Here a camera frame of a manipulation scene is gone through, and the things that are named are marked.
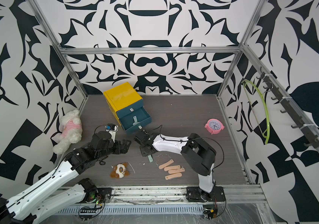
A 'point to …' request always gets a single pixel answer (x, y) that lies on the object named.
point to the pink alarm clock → (214, 126)
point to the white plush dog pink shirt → (72, 129)
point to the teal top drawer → (131, 108)
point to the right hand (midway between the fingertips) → (145, 148)
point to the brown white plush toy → (120, 171)
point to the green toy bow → (268, 130)
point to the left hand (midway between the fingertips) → (123, 139)
